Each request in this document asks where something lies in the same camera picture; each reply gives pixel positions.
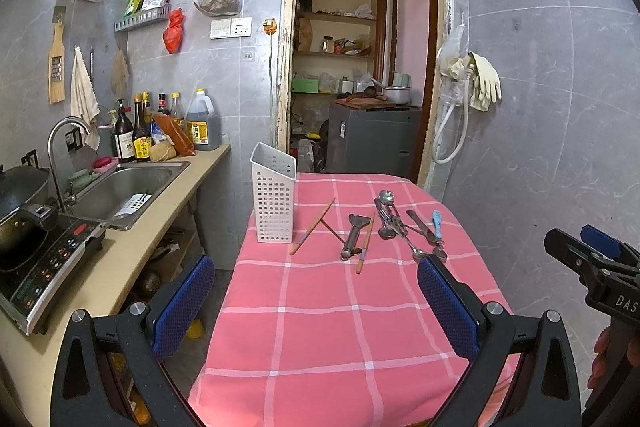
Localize pink plaid tablecloth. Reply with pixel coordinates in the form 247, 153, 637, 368
189, 173, 502, 426

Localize wooden chopstick with blue tip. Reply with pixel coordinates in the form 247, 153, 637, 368
288, 198, 334, 256

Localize cream rubber gloves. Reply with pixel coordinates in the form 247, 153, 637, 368
445, 52, 502, 112

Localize white hose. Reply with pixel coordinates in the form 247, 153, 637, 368
432, 70, 474, 166

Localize metal peeler dark handle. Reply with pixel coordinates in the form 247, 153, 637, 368
341, 213, 371, 261

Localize dark grey cabinet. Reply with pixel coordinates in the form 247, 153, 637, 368
326, 104, 421, 179

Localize stainless steel spoon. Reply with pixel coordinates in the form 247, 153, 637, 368
403, 223, 448, 262

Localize red plastic bag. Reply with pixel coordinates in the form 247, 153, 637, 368
163, 8, 184, 54

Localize dark soy sauce bottle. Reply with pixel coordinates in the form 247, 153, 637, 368
114, 98, 136, 162

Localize orange plug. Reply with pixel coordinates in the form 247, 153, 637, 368
262, 18, 278, 36

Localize white perforated utensil holder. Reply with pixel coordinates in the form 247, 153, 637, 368
250, 142, 297, 244

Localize grey wall shelf rack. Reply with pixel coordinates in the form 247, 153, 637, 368
114, 2, 170, 32

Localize blue handled utensil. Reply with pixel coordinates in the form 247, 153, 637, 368
432, 210, 442, 243

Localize wooden chopstick with red tip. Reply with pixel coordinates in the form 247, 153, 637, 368
355, 213, 375, 275

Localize induction cooktop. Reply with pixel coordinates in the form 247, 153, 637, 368
1, 215, 106, 336

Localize round head metal utensil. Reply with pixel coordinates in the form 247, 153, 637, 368
378, 190, 399, 220

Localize hanging dish towel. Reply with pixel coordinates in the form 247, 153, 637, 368
70, 46, 101, 152

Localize wall switch and socket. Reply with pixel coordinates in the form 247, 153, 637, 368
209, 17, 253, 40

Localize black wok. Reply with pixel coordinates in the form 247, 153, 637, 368
0, 165, 50, 219

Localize green box on shelf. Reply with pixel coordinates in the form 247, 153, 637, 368
292, 78, 319, 94

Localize stainless steel sink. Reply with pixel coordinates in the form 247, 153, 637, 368
65, 161, 190, 230

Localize wooden grater board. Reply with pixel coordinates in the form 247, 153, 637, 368
48, 5, 66, 105

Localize metal pot on cabinet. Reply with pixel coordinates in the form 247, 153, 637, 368
372, 79, 411, 106

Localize person's right hand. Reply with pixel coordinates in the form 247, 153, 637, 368
587, 326, 611, 390

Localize stainless steel fork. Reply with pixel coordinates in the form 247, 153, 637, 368
374, 197, 407, 241

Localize large oil jug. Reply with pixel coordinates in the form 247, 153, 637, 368
186, 88, 221, 150

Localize chrome faucet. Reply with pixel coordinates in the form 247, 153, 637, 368
46, 116, 89, 213

